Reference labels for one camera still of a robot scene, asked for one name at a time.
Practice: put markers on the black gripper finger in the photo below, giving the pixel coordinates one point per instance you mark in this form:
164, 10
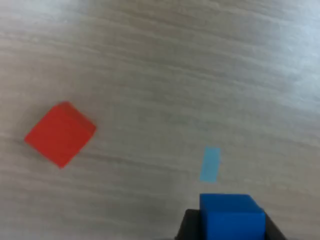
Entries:
190, 226
273, 230

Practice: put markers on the blue cube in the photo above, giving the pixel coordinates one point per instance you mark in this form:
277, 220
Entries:
231, 217

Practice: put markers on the blue tape marker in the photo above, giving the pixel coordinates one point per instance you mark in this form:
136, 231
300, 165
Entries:
210, 164

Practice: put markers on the red cube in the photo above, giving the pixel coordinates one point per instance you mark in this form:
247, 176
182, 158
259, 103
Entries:
60, 135

